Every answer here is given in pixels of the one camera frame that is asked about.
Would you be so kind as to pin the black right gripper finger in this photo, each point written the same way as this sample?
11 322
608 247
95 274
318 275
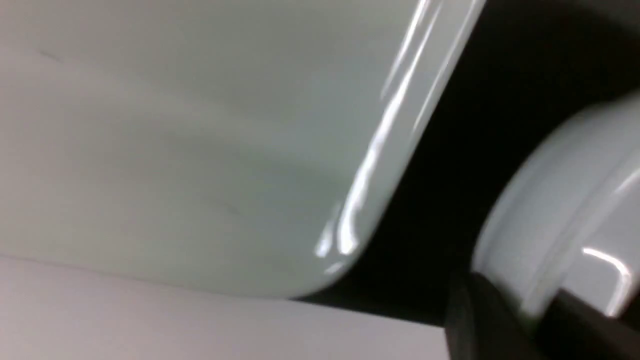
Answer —
480 325

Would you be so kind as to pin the white bowl tray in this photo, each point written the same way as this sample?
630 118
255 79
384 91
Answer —
568 220

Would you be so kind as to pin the white square rice plate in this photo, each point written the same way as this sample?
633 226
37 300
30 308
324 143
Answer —
242 147

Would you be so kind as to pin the black serving tray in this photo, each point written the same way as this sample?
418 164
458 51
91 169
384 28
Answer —
527 67

